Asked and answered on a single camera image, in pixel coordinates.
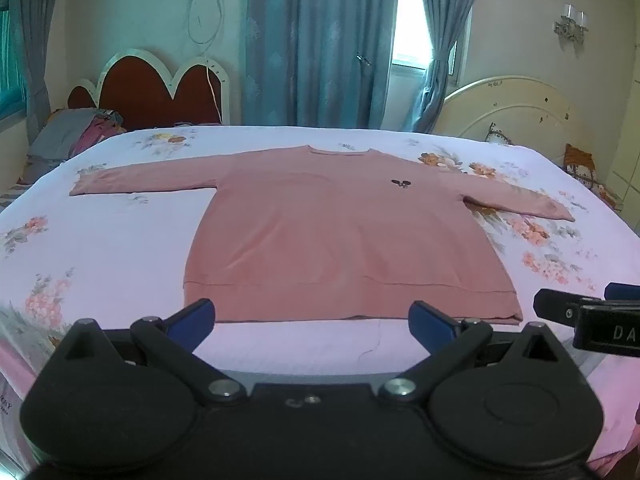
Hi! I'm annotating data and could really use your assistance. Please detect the wall lamp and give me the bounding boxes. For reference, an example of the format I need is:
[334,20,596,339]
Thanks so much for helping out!
[552,2,590,42]

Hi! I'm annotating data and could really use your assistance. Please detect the pile of clothes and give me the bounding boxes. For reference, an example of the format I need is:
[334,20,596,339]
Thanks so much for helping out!
[25,107,126,172]

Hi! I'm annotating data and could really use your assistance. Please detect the pink long-sleeved sweater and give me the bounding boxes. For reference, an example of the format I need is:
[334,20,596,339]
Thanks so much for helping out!
[69,145,576,324]

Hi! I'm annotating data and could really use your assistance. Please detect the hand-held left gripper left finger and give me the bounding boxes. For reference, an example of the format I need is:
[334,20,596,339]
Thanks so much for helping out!
[60,298,246,407]

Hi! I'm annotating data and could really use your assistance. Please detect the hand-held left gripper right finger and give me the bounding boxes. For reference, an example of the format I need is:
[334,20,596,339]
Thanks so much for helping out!
[381,301,566,403]

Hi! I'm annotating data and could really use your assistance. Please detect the cream rounded headboard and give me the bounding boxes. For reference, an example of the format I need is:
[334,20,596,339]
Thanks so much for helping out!
[432,76,608,186]

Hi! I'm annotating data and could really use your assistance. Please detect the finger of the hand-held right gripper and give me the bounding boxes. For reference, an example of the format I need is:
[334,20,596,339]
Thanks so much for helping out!
[534,288,585,332]
[604,282,640,307]

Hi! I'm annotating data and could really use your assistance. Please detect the red scalloped headboard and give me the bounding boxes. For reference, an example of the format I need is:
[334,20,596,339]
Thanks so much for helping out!
[67,49,232,132]

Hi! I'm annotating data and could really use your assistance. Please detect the orange patterned pillow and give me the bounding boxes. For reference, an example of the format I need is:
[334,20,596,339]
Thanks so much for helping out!
[564,143,624,211]

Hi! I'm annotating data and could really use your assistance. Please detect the bright window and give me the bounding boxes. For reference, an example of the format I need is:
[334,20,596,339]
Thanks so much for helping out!
[392,0,434,70]

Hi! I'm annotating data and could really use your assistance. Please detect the bed with floral sheet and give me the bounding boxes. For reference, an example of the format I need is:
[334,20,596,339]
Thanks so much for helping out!
[0,125,640,480]

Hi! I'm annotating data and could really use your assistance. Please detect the blue curtain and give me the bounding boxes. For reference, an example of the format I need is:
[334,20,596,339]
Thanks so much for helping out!
[17,0,67,133]
[245,0,402,132]
[410,0,474,134]

